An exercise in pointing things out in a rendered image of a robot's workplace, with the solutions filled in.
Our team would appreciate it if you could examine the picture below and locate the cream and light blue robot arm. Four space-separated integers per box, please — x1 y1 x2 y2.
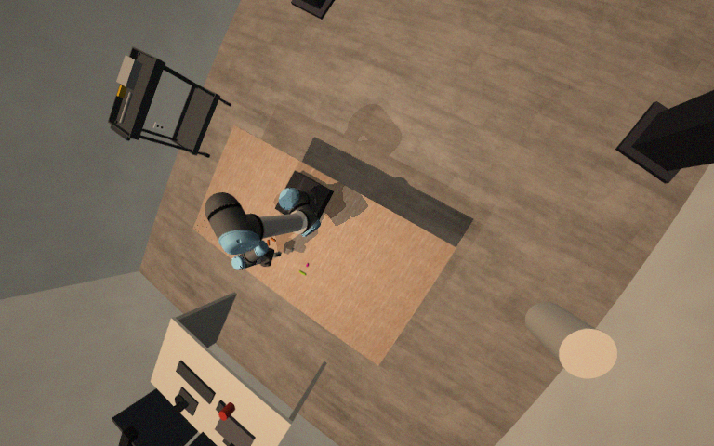
205 188 321 270

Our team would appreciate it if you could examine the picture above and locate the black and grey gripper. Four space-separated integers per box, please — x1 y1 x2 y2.
256 248 282 267

